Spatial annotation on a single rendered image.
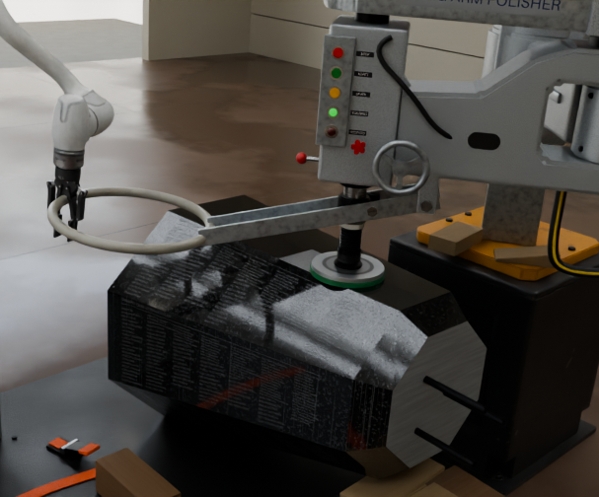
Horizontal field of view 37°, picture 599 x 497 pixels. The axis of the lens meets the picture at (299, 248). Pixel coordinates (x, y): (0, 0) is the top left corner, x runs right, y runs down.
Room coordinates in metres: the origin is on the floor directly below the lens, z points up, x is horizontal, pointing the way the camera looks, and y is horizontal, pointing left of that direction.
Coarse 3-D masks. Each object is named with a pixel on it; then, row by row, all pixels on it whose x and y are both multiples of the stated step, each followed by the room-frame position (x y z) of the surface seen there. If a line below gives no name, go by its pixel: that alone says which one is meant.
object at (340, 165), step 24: (336, 24) 2.30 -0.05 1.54; (360, 24) 2.31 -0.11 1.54; (384, 24) 2.35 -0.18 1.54; (408, 24) 2.42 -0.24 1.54; (360, 48) 2.28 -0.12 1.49; (384, 48) 2.28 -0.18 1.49; (384, 72) 2.28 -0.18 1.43; (384, 96) 2.28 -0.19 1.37; (360, 120) 2.28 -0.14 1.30; (384, 120) 2.28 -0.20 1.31; (384, 144) 2.27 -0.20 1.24; (336, 168) 2.29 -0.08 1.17; (360, 168) 2.28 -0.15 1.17; (384, 168) 2.27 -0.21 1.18
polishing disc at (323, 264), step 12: (324, 252) 2.47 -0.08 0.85; (336, 252) 2.48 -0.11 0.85; (312, 264) 2.37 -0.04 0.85; (324, 264) 2.38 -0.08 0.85; (372, 264) 2.40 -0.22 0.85; (324, 276) 2.31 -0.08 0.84; (336, 276) 2.29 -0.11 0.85; (348, 276) 2.30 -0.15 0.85; (360, 276) 2.31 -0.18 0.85; (372, 276) 2.31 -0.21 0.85
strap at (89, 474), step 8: (88, 472) 2.44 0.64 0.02; (56, 480) 2.39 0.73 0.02; (64, 480) 2.39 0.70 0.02; (72, 480) 2.40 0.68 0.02; (80, 480) 2.40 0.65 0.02; (40, 488) 2.34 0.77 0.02; (48, 488) 2.35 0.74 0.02; (56, 488) 2.35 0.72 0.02; (24, 496) 2.30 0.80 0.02; (32, 496) 2.30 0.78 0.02; (40, 496) 2.31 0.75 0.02
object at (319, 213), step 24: (384, 192) 2.43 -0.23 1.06; (216, 216) 2.49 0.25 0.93; (240, 216) 2.48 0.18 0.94; (264, 216) 2.47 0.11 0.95; (288, 216) 2.35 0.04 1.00; (312, 216) 2.34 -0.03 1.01; (336, 216) 2.34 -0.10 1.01; (360, 216) 2.33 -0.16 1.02; (384, 216) 2.32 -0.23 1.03; (216, 240) 2.37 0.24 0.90; (240, 240) 2.37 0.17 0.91
